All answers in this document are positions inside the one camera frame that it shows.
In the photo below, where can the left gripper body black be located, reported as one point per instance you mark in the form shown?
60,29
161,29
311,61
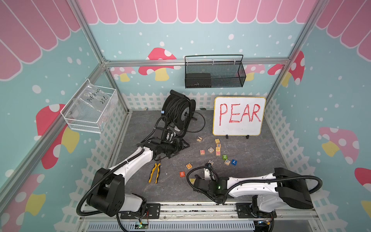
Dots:
169,148

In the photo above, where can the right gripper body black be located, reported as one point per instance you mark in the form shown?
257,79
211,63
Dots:
212,198

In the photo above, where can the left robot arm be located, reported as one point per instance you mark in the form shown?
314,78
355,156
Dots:
107,192

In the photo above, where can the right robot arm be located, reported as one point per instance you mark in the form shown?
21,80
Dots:
269,192

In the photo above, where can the whiteboard with red PEAR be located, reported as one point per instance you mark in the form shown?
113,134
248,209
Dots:
238,116

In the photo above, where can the yellow black pliers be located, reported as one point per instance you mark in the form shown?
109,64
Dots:
155,173

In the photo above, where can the wooden Q block orange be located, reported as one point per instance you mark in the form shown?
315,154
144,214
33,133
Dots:
189,166

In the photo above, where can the wooden block beside blue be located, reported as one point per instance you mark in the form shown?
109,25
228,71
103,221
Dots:
227,162

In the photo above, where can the wooden N block stack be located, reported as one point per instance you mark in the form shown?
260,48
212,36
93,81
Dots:
218,151

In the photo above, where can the black box in basket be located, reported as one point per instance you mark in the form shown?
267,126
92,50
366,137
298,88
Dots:
198,80

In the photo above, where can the black cable reel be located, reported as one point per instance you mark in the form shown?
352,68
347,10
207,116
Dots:
179,111

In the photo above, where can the clear plastic wall bin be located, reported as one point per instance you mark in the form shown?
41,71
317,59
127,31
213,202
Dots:
90,108

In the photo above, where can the black wire mesh basket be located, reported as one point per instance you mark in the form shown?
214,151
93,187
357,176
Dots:
226,71

